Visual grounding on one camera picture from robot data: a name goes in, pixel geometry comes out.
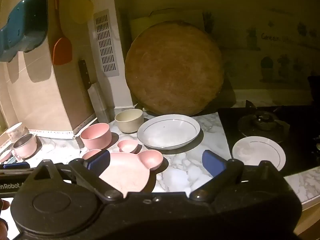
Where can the yellow round hanging utensil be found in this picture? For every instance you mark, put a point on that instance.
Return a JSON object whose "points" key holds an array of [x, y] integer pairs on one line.
{"points": [[81, 8]]}

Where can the beige bowl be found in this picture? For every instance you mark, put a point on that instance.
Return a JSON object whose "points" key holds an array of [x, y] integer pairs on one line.
{"points": [[128, 121]]}

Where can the round wooden cutting board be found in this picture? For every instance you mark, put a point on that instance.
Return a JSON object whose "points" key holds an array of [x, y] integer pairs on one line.
{"points": [[175, 70]]}

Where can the stove burner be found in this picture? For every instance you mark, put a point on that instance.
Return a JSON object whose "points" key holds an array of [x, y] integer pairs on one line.
{"points": [[261, 125]]}

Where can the pale rectangular cutting board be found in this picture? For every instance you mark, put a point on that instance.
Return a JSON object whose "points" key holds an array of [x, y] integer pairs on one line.
{"points": [[145, 22]]}

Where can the small pink dish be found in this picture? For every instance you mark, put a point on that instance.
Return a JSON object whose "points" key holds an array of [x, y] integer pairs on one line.
{"points": [[5, 156]]}

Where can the person's left hand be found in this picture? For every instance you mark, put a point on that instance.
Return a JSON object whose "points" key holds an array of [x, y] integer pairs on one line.
{"points": [[3, 203]]}

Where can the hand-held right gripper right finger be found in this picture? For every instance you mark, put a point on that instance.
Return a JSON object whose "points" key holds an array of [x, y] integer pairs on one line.
{"points": [[212, 161]]}

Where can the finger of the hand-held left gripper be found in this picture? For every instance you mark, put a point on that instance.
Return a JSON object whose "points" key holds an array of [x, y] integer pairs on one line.
{"points": [[16, 165]]}

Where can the orange spatula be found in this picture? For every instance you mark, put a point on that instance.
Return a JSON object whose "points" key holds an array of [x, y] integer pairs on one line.
{"points": [[62, 50]]}

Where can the pink pot with steel liner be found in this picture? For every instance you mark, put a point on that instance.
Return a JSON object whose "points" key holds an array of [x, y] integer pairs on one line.
{"points": [[25, 146]]}

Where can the small white plate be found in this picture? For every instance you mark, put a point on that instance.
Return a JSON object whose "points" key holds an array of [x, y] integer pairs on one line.
{"points": [[257, 152]]}

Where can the white vent grille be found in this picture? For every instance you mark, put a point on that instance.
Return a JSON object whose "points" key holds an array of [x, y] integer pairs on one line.
{"points": [[106, 42]]}

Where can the large white plate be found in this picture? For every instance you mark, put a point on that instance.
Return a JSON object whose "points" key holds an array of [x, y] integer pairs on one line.
{"points": [[168, 132]]}

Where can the small pink heart-shaped bowl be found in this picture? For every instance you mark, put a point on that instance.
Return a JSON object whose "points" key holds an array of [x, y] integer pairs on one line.
{"points": [[127, 146]]}

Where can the floral ceramic cup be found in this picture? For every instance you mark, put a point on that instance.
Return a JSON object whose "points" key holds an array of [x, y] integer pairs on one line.
{"points": [[16, 131]]}

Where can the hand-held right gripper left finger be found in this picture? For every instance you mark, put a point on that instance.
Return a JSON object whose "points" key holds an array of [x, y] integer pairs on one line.
{"points": [[96, 161]]}

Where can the pink bear-shaped plate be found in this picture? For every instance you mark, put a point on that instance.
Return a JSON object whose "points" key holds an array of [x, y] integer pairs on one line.
{"points": [[127, 170]]}

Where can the pink round bowl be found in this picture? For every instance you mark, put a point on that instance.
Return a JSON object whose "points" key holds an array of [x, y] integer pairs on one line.
{"points": [[96, 136]]}

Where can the black gas stove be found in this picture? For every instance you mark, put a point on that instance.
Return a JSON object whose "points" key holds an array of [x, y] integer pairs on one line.
{"points": [[297, 145]]}

